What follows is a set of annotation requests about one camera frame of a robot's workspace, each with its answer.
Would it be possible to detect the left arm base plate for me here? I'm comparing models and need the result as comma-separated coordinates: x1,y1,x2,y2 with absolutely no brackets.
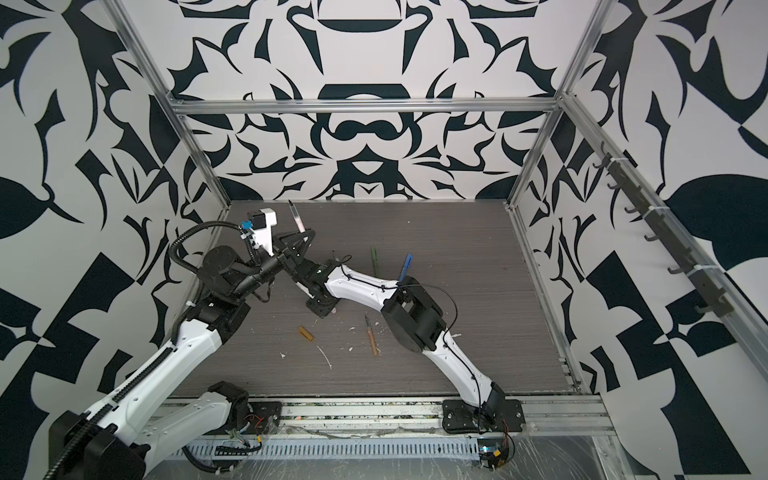
206,401,283,435

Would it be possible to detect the dark green pen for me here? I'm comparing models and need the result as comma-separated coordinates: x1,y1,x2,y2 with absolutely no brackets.
370,246,380,277

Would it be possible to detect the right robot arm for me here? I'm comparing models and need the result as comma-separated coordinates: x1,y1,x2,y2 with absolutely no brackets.
290,260,506,431

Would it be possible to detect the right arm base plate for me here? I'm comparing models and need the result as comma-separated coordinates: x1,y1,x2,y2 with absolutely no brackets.
441,400,526,435

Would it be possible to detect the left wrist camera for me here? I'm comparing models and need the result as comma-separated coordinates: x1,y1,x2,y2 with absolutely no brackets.
240,208,277,255

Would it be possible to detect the blue pen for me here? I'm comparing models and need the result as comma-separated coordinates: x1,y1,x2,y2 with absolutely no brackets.
398,253,413,282

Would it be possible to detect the wall hook rack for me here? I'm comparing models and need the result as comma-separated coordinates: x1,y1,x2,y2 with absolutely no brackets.
595,144,737,318

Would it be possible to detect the pink pen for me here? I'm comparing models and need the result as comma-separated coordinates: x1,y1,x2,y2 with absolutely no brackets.
288,200,306,233

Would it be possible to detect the white cable duct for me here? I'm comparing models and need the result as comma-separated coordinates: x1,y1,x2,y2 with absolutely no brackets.
189,437,480,462

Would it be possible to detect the white paper strip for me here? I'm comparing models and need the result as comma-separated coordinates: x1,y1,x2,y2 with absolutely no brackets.
316,345,333,370

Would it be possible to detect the aluminium front rail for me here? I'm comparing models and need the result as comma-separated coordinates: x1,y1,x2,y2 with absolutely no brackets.
152,392,616,442

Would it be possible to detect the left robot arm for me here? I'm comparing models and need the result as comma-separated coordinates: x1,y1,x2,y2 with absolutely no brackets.
45,209,316,479

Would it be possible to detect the orange pen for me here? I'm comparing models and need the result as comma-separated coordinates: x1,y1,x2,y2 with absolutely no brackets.
364,314,379,356

